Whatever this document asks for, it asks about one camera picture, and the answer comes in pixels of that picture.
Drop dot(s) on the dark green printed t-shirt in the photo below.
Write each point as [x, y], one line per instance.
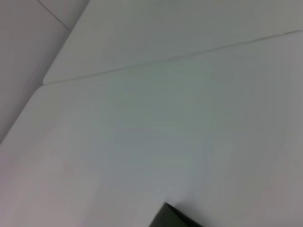
[172, 217]

